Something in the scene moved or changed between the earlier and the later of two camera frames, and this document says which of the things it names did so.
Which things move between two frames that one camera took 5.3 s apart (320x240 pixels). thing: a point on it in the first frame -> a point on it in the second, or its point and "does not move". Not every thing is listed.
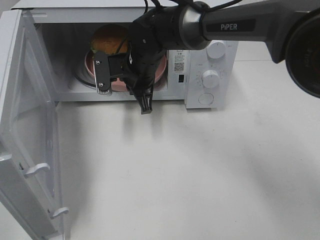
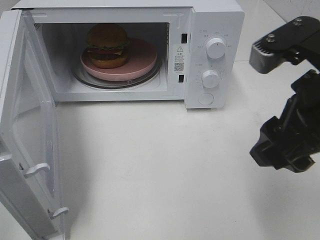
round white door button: (206, 98) does not move
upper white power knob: (215, 50) does not move
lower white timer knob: (211, 78) does not move
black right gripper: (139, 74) -> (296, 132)
